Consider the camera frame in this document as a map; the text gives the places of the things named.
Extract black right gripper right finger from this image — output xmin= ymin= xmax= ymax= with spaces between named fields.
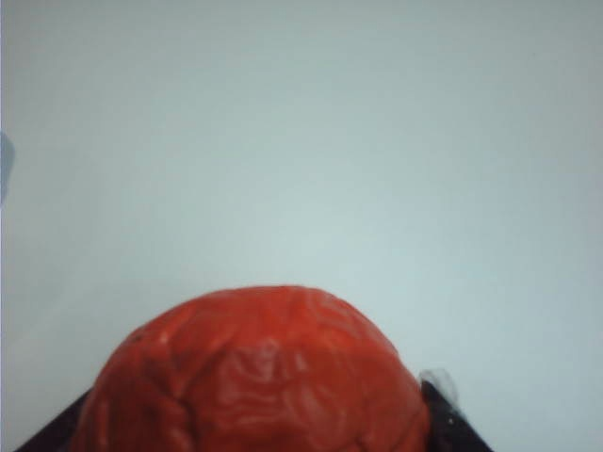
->
xmin=418 ymin=366 xmax=496 ymax=452

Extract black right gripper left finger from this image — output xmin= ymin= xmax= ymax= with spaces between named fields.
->
xmin=13 ymin=379 xmax=94 ymax=452

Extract wrinkled orange fruit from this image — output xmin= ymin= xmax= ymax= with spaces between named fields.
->
xmin=69 ymin=283 xmax=432 ymax=452

